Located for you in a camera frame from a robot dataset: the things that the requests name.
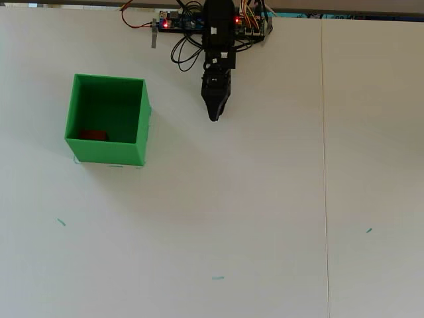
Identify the red rectangular block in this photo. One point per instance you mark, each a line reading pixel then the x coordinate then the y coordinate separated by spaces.
pixel 93 135

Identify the blue circuit board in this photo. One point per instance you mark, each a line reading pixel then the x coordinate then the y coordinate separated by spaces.
pixel 180 21

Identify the grey tape strip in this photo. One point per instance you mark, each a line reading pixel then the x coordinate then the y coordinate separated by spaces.
pixel 154 36

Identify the green open plastic bin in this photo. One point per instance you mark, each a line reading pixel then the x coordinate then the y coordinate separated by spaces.
pixel 106 152

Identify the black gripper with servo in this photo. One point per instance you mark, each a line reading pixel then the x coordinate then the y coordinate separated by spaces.
pixel 217 79

